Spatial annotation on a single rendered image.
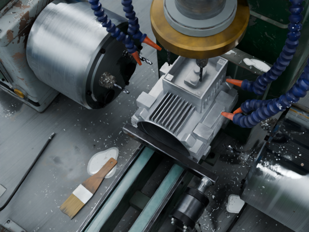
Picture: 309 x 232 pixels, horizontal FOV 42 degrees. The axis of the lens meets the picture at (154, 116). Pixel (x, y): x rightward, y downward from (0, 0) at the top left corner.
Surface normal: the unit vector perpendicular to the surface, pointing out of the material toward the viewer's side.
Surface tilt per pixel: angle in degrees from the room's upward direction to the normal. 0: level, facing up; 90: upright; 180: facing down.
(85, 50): 24
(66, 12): 2
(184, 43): 0
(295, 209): 62
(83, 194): 0
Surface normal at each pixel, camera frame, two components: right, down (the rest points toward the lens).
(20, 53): 0.83, 0.47
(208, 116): -0.05, -0.47
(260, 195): -0.54, 0.53
